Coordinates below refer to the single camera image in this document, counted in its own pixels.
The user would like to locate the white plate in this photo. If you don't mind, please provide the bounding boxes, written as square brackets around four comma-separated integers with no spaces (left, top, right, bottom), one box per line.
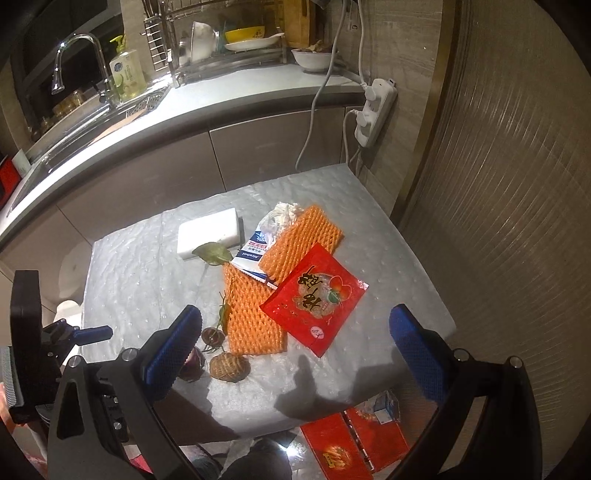
[224,37,280,52]

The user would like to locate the white and blue wipe packet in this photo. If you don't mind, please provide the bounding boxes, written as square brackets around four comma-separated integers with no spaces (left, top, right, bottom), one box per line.
[229,222,287,289]

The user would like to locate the white padded table mat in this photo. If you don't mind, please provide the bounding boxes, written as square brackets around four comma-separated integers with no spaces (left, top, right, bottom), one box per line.
[82,162,458,439]

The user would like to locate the white upended bowl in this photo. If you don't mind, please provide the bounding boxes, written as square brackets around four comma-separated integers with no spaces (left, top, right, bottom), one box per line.
[190,21,220,65]

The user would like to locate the brown round fruit shell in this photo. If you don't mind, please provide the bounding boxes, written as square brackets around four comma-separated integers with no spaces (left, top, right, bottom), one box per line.
[202,327,225,354]

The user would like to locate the wooden cutting board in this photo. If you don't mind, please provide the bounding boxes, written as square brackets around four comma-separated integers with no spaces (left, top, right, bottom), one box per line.
[283,0,317,49]

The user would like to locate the red appliance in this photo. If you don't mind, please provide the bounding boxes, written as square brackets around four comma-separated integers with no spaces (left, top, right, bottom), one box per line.
[0,154,21,208]

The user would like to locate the white bowl with food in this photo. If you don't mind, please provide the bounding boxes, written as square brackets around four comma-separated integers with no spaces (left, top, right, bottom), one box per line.
[291,42,339,73]

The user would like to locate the green dried leaf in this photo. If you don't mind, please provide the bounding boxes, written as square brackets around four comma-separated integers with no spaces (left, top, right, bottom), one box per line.
[192,243,234,267]

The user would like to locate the white power strip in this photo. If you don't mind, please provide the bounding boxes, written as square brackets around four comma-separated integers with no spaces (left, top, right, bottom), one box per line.
[354,78,399,148]

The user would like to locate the steel kitchen sink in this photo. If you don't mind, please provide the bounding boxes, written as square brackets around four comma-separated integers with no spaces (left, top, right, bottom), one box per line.
[28,88,167,162]

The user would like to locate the white round container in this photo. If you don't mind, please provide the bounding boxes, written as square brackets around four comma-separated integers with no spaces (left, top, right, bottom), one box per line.
[55,299,85,325]

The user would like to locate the small blue and white carton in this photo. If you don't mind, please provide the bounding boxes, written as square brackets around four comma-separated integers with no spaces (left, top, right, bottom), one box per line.
[365,390,402,424]

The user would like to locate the grey power cable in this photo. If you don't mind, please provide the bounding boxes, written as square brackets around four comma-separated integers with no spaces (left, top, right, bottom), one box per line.
[294,0,348,172]

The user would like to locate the orange foam fruit net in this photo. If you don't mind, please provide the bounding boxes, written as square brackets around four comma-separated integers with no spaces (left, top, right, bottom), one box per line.
[259,204,345,283]
[223,264,288,356]

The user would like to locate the chrome kitchen faucet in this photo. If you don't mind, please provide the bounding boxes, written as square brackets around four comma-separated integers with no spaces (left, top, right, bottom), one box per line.
[51,33,116,104]

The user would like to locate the red printed snack packet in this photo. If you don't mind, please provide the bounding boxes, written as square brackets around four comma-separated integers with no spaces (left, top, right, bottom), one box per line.
[259,243,370,358]

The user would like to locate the clear plastic wrapper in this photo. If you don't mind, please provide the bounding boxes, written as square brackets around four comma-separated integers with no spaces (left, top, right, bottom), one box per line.
[256,202,305,241]

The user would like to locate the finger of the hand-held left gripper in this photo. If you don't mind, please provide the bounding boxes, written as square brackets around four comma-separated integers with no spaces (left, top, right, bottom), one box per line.
[75,325,114,345]

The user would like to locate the ribbed glass sliding door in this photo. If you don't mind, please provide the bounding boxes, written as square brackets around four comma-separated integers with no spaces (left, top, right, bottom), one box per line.
[397,0,591,480]

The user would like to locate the metal dish rack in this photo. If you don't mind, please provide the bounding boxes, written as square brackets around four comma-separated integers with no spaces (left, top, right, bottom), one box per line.
[143,0,289,88]

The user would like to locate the dark red fruit peel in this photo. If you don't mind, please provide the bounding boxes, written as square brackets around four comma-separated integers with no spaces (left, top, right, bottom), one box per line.
[178,348,206,381]

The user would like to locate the dish soap pump bottle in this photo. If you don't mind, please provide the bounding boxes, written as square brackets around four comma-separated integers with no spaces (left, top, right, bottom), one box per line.
[108,35,147,104]

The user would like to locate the yellow bowl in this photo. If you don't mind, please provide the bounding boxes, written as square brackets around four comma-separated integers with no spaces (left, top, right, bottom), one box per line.
[225,27,266,43]

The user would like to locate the amber glass jars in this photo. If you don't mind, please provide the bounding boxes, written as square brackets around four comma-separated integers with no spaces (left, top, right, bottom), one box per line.
[53,90,88,116]

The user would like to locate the white foam block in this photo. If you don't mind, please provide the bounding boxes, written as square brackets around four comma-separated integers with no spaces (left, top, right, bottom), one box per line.
[177,208,245,260]

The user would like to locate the person's dark trouser leg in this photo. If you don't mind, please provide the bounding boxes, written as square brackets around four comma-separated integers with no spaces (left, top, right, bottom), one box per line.
[194,436,294,480]

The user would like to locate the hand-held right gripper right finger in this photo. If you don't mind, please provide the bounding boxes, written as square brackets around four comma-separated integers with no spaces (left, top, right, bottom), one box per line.
[387,304,544,480]

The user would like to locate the grey kitchen counter cabinet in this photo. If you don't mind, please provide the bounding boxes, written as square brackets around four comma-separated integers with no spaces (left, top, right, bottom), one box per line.
[0,60,370,259]

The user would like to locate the thin twig with green leaf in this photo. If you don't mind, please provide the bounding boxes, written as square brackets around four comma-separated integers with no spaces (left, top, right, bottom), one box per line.
[217,291,232,335]

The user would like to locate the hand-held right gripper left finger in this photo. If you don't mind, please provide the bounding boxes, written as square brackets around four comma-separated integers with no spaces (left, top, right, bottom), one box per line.
[47,305,204,480]

